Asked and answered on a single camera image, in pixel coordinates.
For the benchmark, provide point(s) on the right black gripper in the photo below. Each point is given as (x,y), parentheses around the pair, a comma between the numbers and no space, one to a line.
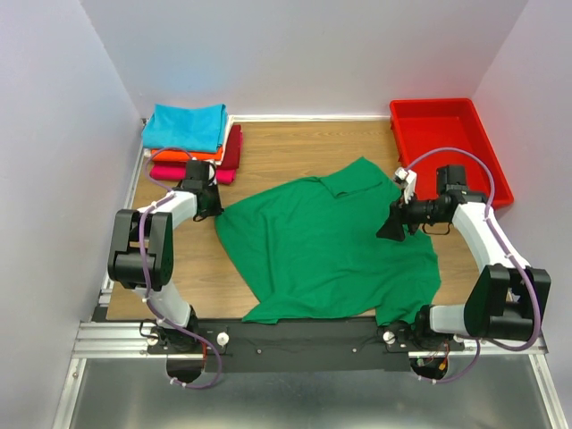
(392,227)

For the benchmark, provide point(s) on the folded cyan t shirt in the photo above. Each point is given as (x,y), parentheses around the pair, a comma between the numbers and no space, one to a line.
(200,129)

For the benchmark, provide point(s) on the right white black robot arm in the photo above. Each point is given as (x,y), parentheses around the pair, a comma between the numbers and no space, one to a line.
(506,304)

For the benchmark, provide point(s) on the folded white t shirt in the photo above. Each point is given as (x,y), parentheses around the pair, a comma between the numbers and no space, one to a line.
(229,123)

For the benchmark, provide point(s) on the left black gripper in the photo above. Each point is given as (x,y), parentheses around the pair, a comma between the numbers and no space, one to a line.
(217,208)

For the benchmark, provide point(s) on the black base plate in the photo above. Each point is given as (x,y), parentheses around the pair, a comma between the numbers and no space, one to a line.
(225,346)

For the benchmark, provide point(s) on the red plastic bin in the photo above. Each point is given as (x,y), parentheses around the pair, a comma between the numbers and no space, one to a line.
(422,125)

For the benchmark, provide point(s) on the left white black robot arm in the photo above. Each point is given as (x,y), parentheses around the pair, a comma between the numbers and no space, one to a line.
(141,256)

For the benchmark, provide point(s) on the folded pink t shirt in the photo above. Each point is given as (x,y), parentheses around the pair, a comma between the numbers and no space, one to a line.
(175,172)

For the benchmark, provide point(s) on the folded dark red t shirt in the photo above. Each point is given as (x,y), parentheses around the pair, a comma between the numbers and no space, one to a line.
(230,152)

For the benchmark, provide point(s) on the folded orange t shirt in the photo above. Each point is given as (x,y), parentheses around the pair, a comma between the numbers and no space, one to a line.
(178,156)

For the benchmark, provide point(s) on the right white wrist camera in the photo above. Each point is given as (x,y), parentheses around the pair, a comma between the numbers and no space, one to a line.
(405,179)

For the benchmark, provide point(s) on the green t shirt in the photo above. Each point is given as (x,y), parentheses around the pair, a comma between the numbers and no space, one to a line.
(309,249)

